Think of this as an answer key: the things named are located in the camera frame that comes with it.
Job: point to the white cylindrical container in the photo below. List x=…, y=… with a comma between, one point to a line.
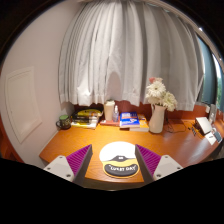
x=108, y=110

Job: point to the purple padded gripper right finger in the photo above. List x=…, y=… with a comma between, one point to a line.
x=153, y=166

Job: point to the stack of yellow black books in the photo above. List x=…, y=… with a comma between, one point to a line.
x=87, y=118

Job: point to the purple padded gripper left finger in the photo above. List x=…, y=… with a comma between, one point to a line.
x=73, y=167

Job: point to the clear small bottle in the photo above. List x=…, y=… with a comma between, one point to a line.
x=115, y=114

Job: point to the white ceramic vase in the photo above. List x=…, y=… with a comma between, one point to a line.
x=157, y=119

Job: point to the white paper card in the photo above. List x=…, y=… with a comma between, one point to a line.
x=211, y=138

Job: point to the green dark mug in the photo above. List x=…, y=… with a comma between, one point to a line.
x=64, y=122

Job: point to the orange book under blue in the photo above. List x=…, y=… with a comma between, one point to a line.
x=144, y=127

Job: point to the silver laptop device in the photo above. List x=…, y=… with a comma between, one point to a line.
x=203, y=124

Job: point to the white curtain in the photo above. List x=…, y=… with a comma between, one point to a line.
x=113, y=47

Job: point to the white yellow mouse pad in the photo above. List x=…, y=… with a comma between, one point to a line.
x=119, y=160

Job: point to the white and pink flowers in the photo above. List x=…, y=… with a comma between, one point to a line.
x=156, y=94

